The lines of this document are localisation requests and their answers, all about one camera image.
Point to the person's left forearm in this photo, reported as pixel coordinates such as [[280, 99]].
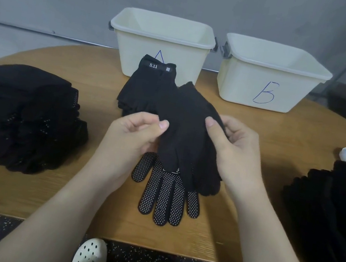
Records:
[[44, 226]]

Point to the grey wall pipe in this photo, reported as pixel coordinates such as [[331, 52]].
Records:
[[44, 32]]

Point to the person's right hand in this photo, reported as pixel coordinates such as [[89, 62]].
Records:
[[241, 160]]

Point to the pile of black gloves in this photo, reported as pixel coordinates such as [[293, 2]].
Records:
[[19, 80]]

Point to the person's left white shoe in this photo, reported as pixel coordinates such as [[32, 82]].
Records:
[[91, 257]]

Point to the person's left hand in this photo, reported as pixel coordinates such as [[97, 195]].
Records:
[[123, 151]]

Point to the white plastic bin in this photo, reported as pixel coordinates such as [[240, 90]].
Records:
[[234, 80], [126, 52]]

